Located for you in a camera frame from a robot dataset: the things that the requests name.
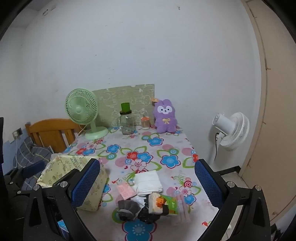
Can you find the black plastic bag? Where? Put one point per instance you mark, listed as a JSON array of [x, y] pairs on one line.
[[148, 215]]

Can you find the pink packet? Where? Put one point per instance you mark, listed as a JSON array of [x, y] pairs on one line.
[[126, 190]]

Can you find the beige door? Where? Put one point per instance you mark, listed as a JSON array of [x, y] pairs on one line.
[[277, 115]]

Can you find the grey socks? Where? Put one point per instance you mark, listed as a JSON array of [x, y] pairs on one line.
[[127, 209]]

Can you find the blue bedding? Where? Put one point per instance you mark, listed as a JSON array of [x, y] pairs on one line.
[[30, 153]]

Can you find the cotton swab jar orange lid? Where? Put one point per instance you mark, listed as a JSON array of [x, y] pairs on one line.
[[145, 123]]

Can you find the white thin cloth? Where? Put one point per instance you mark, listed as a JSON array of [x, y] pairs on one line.
[[142, 199]]

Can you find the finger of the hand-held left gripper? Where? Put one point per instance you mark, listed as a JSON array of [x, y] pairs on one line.
[[34, 168]]

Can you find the floral tablecloth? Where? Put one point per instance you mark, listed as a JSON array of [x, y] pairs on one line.
[[148, 153]]

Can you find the green box behind jar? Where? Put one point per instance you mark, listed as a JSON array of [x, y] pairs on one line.
[[125, 107]]

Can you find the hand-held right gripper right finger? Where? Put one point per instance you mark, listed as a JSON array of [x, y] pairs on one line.
[[208, 183]]

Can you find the clear plastic bag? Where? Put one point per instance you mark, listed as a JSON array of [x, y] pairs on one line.
[[183, 206]]

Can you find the green patterned board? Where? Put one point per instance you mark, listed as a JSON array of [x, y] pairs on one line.
[[138, 97]]

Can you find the white towel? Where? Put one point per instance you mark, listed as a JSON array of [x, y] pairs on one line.
[[148, 182]]

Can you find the wall socket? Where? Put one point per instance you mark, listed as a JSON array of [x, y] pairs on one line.
[[17, 132]]

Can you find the wooden bed headboard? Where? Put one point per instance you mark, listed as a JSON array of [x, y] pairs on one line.
[[49, 132]]

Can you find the purple plush bunny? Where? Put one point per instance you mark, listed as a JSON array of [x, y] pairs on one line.
[[165, 118]]

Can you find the green desk fan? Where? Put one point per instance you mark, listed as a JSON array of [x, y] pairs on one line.
[[79, 109]]

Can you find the glass jar with black lid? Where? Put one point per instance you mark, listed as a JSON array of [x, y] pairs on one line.
[[127, 124]]

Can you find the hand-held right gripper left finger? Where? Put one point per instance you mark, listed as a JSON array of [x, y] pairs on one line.
[[86, 183]]

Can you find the yellow printed fabric storage box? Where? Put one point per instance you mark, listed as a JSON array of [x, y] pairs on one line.
[[60, 171]]

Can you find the white standing fan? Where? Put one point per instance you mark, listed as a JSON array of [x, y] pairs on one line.
[[233, 132]]

